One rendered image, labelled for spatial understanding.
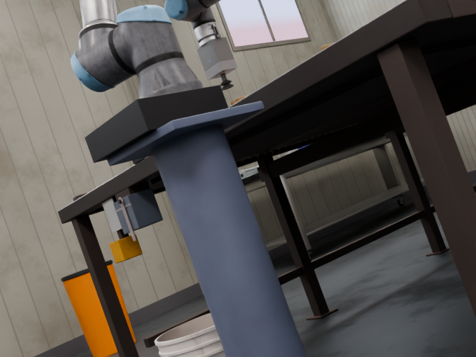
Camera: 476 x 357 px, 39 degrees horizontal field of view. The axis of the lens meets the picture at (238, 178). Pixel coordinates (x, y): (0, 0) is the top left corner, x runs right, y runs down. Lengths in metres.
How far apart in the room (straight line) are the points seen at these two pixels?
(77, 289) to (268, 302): 3.47
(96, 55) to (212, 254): 0.53
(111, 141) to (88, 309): 3.43
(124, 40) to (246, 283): 0.60
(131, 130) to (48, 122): 4.66
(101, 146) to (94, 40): 0.26
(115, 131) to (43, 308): 4.27
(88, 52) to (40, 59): 4.66
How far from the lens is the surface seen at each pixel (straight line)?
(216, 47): 2.11
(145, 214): 2.34
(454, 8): 1.37
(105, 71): 1.60
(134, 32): 1.54
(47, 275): 5.72
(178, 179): 1.46
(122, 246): 2.51
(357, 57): 1.40
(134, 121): 1.41
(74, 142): 6.11
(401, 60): 1.35
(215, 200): 1.44
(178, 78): 1.49
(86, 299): 4.85
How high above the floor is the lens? 0.66
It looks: 2 degrees up
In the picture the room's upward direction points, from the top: 20 degrees counter-clockwise
